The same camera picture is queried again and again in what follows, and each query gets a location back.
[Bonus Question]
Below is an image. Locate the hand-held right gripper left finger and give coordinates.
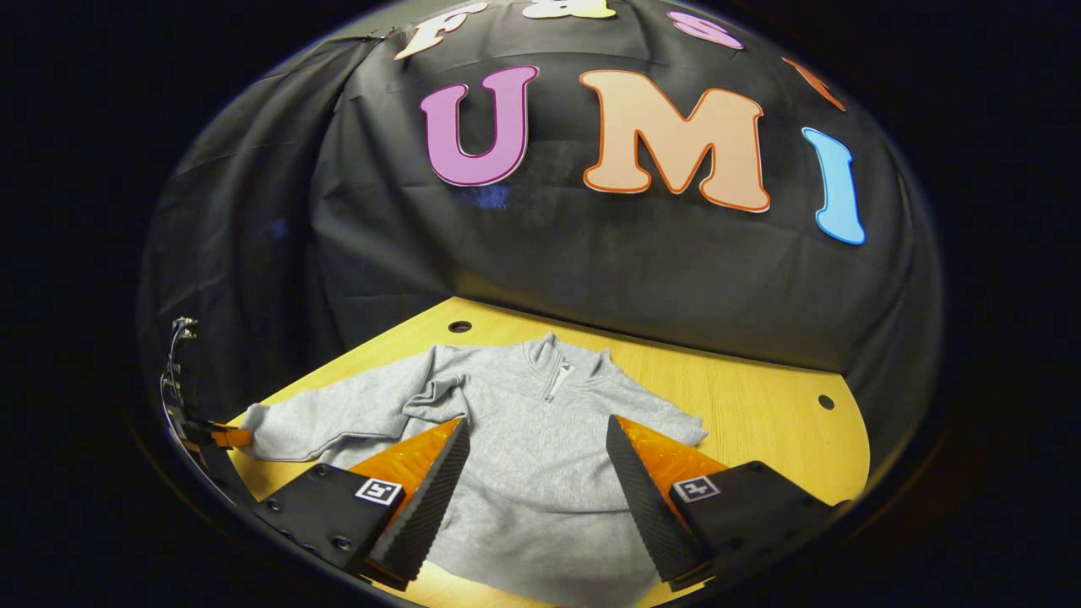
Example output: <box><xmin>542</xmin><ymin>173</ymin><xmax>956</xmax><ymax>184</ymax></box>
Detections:
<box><xmin>253</xmin><ymin>415</ymin><xmax>471</xmax><ymax>590</ymax></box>

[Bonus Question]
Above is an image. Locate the black backdrop cloth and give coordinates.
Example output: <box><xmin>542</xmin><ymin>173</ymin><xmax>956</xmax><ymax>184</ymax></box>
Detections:
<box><xmin>135</xmin><ymin>0</ymin><xmax>945</xmax><ymax>423</ymax></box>

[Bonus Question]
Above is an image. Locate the grey zip-neck sweatshirt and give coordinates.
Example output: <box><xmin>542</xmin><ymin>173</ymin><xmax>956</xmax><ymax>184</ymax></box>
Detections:
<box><xmin>239</xmin><ymin>332</ymin><xmax>709</xmax><ymax>608</ymax></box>

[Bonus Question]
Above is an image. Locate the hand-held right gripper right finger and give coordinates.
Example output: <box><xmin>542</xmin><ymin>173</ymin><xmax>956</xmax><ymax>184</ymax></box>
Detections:
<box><xmin>606</xmin><ymin>414</ymin><xmax>850</xmax><ymax>590</ymax></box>

